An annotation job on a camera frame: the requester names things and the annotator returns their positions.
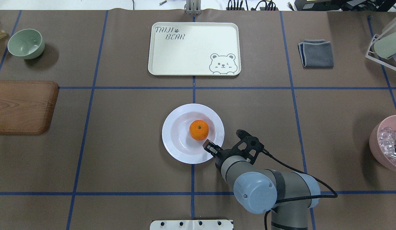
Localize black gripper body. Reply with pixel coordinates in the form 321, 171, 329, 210
207, 144, 232, 162

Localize orange fruit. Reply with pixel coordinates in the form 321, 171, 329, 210
189, 120, 209, 141

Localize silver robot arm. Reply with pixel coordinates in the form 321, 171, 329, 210
203, 139, 321, 230

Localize cream bear tray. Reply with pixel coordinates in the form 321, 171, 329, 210
148, 22, 241, 76

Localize wood grain tray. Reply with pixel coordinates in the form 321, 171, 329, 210
0, 80, 59, 135

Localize folded grey cloth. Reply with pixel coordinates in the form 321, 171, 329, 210
298, 39, 334, 68

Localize black power strip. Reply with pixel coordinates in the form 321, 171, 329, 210
225, 0, 278, 11

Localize clear ice cubes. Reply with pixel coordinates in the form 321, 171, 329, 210
378, 126, 396, 156

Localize pink bowl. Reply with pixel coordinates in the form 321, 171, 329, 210
369, 115, 396, 172

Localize white cup rack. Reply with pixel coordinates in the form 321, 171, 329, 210
365, 17, 396, 71

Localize green cup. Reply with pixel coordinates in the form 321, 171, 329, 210
374, 32, 396, 58

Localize green bowl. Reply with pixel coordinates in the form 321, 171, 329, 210
8, 29, 46, 60

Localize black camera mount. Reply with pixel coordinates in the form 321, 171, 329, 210
230, 129, 268, 165

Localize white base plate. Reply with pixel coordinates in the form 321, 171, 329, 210
149, 219, 234, 230

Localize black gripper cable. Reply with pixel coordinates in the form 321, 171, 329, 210
263, 149, 338, 230

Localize aluminium frame post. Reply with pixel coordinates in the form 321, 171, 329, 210
184, 0, 202, 16

